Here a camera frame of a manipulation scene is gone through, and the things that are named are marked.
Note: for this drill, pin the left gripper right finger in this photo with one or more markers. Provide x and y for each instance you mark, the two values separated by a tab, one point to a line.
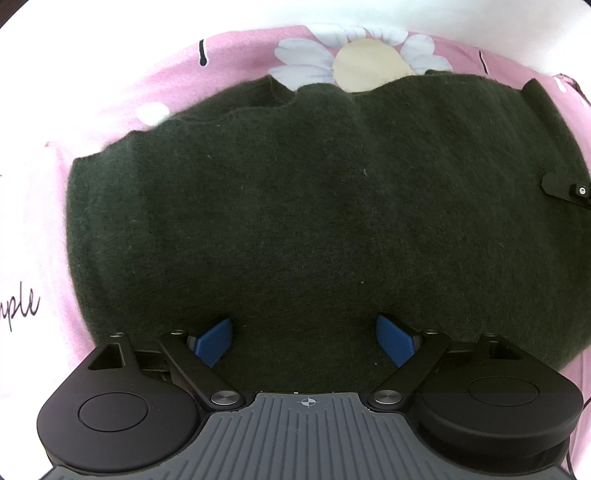
415	355

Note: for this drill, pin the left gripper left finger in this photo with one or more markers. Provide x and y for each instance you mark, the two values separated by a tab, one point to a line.
192	357

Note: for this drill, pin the black knit sweater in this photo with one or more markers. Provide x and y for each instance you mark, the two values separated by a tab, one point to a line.
302	216

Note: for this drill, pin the pink floral bed sheet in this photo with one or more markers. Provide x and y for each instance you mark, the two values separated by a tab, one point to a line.
64	118

